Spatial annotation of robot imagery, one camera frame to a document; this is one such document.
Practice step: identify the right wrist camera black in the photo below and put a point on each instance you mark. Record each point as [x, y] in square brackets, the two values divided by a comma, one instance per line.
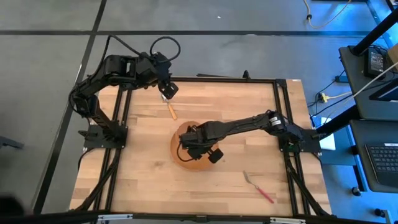
[215, 156]

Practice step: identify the black keyboard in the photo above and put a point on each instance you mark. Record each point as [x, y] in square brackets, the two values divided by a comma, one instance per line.
[385, 161]

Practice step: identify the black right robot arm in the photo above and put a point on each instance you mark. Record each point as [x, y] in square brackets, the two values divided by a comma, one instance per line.
[242, 123]

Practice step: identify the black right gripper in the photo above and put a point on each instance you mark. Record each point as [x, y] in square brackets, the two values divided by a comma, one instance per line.
[199, 138]

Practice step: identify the orange plate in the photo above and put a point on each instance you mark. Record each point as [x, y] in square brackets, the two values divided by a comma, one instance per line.
[189, 164]

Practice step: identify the black crossbar with silver brackets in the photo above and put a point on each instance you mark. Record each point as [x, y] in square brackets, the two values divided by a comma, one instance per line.
[161, 216]

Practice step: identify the black diagonal pole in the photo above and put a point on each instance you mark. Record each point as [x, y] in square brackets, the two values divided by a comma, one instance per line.
[373, 34]

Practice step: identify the yellow power plug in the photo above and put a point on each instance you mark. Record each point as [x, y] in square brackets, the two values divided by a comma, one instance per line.
[324, 98]

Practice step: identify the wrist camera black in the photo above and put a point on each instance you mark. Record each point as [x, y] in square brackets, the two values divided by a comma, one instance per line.
[168, 90]
[215, 156]

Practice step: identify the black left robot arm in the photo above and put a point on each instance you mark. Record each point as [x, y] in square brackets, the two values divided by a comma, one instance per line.
[116, 67]

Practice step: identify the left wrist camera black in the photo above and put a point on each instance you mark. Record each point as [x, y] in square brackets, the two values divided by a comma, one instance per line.
[168, 90]

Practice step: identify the peach bowl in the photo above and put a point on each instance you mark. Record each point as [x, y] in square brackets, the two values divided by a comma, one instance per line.
[184, 126]

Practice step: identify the black frame bracket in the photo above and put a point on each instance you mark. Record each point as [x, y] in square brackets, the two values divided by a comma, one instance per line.
[246, 75]

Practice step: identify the small blue box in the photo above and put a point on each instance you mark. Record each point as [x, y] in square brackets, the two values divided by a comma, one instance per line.
[341, 79]

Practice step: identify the black caster wheel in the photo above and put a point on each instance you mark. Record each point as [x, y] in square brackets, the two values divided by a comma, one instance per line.
[379, 212]
[356, 191]

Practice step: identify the black power adapter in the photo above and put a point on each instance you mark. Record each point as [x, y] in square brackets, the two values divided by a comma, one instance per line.
[375, 62]

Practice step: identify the black keyboard desk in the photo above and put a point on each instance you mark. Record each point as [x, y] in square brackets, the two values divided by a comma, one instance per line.
[359, 168]

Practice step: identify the brown cardboard box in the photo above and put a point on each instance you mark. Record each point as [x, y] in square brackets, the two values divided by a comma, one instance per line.
[394, 56]

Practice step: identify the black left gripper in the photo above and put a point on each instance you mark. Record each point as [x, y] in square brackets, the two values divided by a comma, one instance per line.
[162, 67]

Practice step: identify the white box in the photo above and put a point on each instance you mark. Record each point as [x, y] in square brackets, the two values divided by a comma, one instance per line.
[328, 143]

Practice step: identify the black aluminium table frame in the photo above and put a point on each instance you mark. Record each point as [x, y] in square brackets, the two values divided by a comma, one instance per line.
[217, 79]

